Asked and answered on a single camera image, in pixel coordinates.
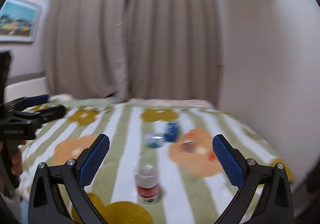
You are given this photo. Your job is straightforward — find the red label plastic cup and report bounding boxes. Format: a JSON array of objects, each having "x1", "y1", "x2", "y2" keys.
[{"x1": 135, "y1": 163, "x2": 161, "y2": 204}]

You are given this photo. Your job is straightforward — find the clear orange plastic cup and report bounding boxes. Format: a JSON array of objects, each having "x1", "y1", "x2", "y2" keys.
[{"x1": 208, "y1": 151, "x2": 216, "y2": 161}]

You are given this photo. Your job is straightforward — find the orange label plastic cup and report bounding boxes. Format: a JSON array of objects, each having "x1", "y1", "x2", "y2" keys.
[{"x1": 180, "y1": 139, "x2": 196, "y2": 153}]

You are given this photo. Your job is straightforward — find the white blue label cup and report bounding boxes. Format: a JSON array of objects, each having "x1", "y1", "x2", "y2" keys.
[{"x1": 144, "y1": 132, "x2": 165, "y2": 148}]

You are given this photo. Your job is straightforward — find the left hand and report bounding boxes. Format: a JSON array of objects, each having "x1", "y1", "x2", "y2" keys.
[{"x1": 11, "y1": 140, "x2": 28, "y2": 177}]

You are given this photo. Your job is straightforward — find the pink bed sheet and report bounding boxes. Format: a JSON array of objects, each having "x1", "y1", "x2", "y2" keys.
[{"x1": 49, "y1": 94, "x2": 214, "y2": 108}]

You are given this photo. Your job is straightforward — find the striped floral blanket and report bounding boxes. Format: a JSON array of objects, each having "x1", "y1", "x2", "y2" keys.
[{"x1": 21, "y1": 102, "x2": 280, "y2": 223}]

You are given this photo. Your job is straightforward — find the framed landscape picture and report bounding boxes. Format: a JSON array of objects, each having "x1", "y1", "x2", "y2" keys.
[{"x1": 0, "y1": 0, "x2": 42, "y2": 43}]

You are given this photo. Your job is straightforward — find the beige curtain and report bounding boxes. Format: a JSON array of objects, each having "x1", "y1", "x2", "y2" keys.
[{"x1": 44, "y1": 0, "x2": 222, "y2": 104}]

